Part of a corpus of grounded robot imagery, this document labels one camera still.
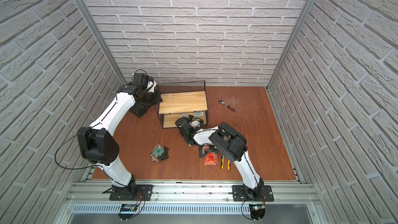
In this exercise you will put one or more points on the aluminium front rail frame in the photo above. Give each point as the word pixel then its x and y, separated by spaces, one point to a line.
pixel 198 201

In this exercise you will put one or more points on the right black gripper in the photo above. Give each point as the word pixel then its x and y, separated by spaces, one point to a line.
pixel 187 120

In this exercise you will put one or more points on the controller board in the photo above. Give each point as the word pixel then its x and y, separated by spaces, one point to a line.
pixel 128 211
pixel 257 212

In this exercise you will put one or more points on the left controller board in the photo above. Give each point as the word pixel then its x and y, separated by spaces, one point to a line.
pixel 128 211

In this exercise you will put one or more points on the red tea bag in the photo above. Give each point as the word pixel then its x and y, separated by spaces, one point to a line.
pixel 211 159
pixel 206 149

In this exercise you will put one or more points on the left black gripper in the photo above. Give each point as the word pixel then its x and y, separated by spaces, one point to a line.
pixel 155 98

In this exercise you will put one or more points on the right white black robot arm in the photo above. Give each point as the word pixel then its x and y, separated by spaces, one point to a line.
pixel 231 144

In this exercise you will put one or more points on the silver tea bag shelf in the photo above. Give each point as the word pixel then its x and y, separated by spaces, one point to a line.
pixel 198 114

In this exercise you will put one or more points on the black wire wooden shelf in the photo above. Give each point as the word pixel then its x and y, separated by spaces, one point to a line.
pixel 182 97

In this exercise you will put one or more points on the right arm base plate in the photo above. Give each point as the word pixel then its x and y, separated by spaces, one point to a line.
pixel 242 193

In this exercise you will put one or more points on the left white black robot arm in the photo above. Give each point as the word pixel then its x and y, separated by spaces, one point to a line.
pixel 97 143

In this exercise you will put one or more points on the right controller board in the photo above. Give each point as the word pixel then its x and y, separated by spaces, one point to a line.
pixel 257 212

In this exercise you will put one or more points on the green label tea bag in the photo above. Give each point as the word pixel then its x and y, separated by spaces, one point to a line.
pixel 158 151

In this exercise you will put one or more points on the orange tea bag shelf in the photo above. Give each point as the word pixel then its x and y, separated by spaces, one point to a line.
pixel 163 157

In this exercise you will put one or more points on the red black ratchet wrench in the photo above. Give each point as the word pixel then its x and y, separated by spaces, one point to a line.
pixel 227 105

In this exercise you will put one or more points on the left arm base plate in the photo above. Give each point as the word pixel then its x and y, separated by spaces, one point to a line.
pixel 130 193

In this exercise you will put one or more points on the yellow black combination pliers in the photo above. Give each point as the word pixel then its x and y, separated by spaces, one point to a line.
pixel 225 163

